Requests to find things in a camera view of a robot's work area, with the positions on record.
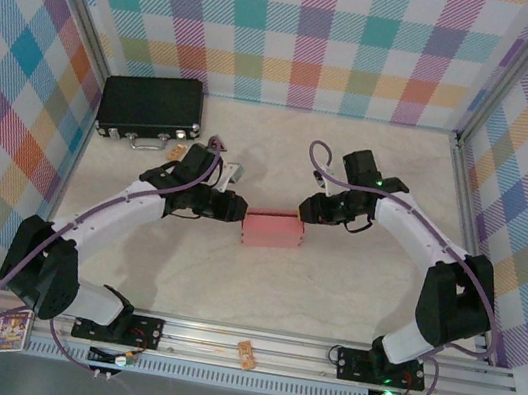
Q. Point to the pink cloth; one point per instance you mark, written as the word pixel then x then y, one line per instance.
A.
pixel 271 231

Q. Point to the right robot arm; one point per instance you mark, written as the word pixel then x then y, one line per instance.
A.
pixel 454 305

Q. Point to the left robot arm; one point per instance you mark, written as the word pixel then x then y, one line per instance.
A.
pixel 48 273

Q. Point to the small tan wooden block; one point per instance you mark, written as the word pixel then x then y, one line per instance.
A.
pixel 175 152

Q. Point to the black carrying case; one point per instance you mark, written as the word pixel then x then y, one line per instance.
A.
pixel 150 105

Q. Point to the colourful card pack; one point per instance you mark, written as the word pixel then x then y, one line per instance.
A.
pixel 13 335

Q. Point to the aluminium side rail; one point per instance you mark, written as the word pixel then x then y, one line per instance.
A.
pixel 84 142
pixel 466 231

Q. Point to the aluminium cross rail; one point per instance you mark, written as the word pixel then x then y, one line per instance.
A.
pixel 221 332

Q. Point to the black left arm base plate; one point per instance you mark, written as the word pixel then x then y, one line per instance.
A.
pixel 145 330

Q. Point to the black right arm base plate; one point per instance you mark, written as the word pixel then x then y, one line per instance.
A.
pixel 353 363

